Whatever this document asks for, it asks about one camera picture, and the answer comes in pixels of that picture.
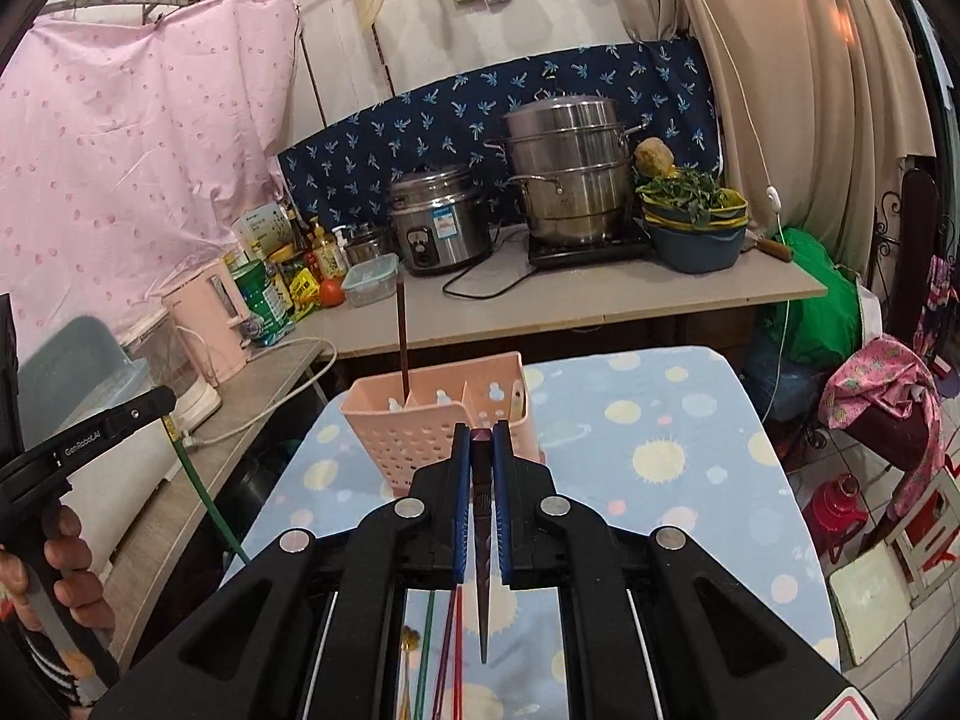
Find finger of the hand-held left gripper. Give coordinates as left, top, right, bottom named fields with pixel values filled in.
left=105, top=386, right=179, bottom=442

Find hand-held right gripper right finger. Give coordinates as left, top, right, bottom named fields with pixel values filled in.
left=490, top=424, right=857, bottom=720

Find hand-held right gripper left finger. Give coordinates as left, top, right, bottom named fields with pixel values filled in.
left=90, top=424, right=475, bottom=720

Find pink perforated utensil holder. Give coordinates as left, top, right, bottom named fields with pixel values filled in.
left=341, top=351, right=546, bottom=500

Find dark red chopstick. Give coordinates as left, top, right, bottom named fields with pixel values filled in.
left=395, top=277, right=413, bottom=410
left=469, top=427, right=496, bottom=665

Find gold spoon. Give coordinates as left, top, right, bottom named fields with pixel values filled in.
left=400, top=625, right=422, bottom=720

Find green chopstick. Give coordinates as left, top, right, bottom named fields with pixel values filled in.
left=415, top=589, right=437, bottom=720

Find person's left hand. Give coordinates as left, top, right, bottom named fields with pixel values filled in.
left=0, top=506, right=115, bottom=635

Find white clear kitchen appliance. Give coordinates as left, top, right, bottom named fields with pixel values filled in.
left=120, top=313, right=223, bottom=430

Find blue plastic storage bin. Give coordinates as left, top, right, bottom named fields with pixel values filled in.
left=15, top=315, right=152, bottom=458

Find pink electric kettle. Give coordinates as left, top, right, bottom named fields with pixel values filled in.
left=160, top=255, right=253, bottom=385

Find green tin can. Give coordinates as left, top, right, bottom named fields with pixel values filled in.
left=231, top=258, right=295, bottom=347

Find blue dotted tablecloth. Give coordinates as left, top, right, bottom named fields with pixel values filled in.
left=217, top=345, right=842, bottom=720

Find white green carton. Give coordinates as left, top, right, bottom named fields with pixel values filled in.
left=230, top=202, right=293, bottom=260

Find yellow oil bottle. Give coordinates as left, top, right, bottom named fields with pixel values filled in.
left=309, top=216, right=348, bottom=280

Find clear food container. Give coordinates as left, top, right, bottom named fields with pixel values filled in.
left=341, top=253, right=401, bottom=308

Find small steel pot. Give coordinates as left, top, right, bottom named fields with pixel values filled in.
left=345, top=223, right=392, bottom=266

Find black induction cooker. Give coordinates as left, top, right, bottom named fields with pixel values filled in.
left=525, top=229, right=655, bottom=268

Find pink dotted curtain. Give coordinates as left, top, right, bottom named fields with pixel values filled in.
left=0, top=0, right=302, bottom=361

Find steel rice cooker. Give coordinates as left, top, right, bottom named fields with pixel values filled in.
left=387, top=165, right=493, bottom=275

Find blue plastic basin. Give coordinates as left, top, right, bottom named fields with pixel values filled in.
left=643, top=217, right=748, bottom=275

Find red thermos jug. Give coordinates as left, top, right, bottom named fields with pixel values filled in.
left=800, top=473, right=871, bottom=565

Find stacked steel steamer pot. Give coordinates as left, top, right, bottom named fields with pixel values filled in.
left=501, top=94, right=652, bottom=246

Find green leafy vegetables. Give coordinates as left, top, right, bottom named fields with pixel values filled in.
left=636, top=169, right=732, bottom=227

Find yellow rimmed basin stack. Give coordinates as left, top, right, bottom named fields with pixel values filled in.
left=637, top=187, right=751, bottom=230

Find green plastic bag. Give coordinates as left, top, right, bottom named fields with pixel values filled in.
left=756, top=229, right=865, bottom=370

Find white square board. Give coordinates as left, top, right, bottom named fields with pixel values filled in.
left=828, top=543, right=921, bottom=666

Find brown taro root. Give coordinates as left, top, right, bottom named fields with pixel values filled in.
left=634, top=136, right=677, bottom=178

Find navy leaf print cloth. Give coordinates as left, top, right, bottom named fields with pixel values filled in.
left=277, top=37, right=722, bottom=220

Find pink pineapple print cloth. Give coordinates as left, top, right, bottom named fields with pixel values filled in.
left=817, top=333, right=944, bottom=520

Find white red stool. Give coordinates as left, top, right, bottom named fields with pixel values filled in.
left=883, top=456, right=960, bottom=610

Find dark wooden chair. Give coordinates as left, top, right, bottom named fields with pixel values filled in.
left=872, top=167, right=947, bottom=362

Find beige curtain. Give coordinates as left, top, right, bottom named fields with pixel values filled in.
left=660, top=0, right=940, bottom=297

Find green hose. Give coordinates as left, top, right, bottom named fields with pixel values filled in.
left=175, top=433, right=254, bottom=565

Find white power cable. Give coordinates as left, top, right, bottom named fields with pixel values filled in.
left=180, top=337, right=340, bottom=448

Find black power cable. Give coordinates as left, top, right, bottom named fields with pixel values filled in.
left=441, top=231, right=542, bottom=299

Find wooden handled tool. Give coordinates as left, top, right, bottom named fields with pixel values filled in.
left=741, top=235, right=793, bottom=263

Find white cord with switch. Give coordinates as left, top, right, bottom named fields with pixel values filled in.
left=675, top=0, right=790, bottom=425

